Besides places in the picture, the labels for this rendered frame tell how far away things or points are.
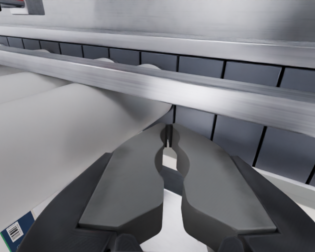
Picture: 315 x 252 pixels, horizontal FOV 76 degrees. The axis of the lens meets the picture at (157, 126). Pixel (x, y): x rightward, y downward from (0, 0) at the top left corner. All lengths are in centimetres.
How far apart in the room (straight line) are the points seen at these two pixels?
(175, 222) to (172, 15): 24
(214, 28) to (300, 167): 14
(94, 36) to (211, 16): 12
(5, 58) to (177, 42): 13
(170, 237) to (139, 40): 25
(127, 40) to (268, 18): 12
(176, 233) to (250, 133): 17
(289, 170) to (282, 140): 3
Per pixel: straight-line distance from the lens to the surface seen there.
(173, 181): 26
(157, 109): 16
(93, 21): 30
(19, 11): 29
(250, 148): 18
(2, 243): 52
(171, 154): 17
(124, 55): 21
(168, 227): 30
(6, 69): 25
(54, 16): 36
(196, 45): 17
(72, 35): 26
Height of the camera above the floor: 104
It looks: 50 degrees down
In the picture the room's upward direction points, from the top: 127 degrees counter-clockwise
